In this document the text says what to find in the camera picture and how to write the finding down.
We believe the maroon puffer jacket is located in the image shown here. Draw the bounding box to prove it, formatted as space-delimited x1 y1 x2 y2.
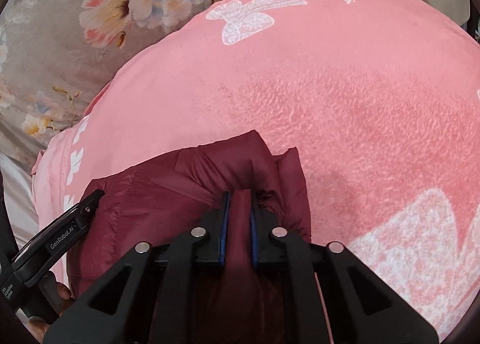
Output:
67 131 311 343

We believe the pink plush blanket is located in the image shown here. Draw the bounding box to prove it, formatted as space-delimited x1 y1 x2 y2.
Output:
33 0 479 338

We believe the grey floral blanket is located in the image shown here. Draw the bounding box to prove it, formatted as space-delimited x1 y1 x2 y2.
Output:
1 0 219 167

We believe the person's left hand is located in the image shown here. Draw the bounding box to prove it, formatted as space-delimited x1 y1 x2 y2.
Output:
27 282 75 343

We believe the white satin curtain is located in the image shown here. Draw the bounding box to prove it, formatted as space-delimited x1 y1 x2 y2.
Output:
1 154 39 249

